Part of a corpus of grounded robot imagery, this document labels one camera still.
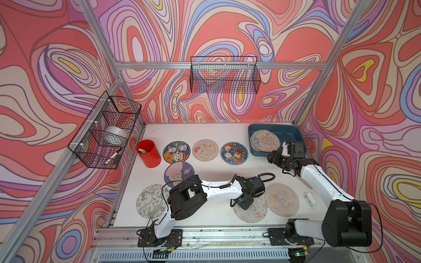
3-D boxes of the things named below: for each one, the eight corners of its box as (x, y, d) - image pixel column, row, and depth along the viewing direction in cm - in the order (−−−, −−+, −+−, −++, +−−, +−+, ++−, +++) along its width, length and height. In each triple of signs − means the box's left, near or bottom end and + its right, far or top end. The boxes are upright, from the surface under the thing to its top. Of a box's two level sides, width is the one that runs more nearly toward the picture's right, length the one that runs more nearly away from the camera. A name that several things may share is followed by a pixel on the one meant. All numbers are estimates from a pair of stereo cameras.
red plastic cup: (142, 167, 99) (132, 154, 88) (146, 154, 106) (138, 140, 94) (159, 167, 99) (152, 154, 88) (162, 154, 106) (156, 139, 94)
